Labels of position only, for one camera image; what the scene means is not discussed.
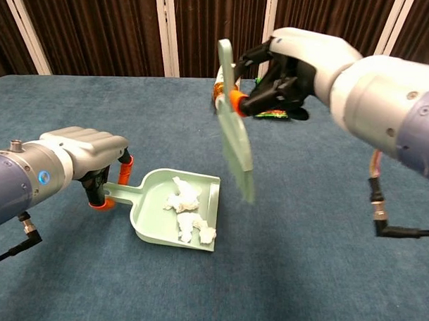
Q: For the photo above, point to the mint green dustpan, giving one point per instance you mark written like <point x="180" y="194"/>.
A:
<point x="153" y="211"/>

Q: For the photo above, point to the amber tea bottle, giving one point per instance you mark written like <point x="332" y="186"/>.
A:
<point x="217" y="90"/>

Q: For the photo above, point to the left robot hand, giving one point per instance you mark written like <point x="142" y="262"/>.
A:
<point x="88" y="145"/>

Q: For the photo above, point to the white screen frame post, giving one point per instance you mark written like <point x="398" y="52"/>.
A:
<point x="269" y="14"/>
<point x="168" y="32"/>
<point x="393" y="22"/>
<point x="25" y="27"/>

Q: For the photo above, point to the mint green hand brush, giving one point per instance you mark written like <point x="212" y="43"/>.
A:
<point x="236" y="143"/>

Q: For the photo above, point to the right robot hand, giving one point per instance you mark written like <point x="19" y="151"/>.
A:
<point x="310" y="51"/>

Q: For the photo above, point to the dark brown curtain panel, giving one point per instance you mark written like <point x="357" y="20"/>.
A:
<point x="3" y="40"/>
<point x="427" y="27"/>
<point x="205" y="19"/>
<point x="329" y="13"/>
<point x="99" y="29"/>

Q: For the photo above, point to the green snack bag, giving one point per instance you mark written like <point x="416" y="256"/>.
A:
<point x="272" y="115"/>

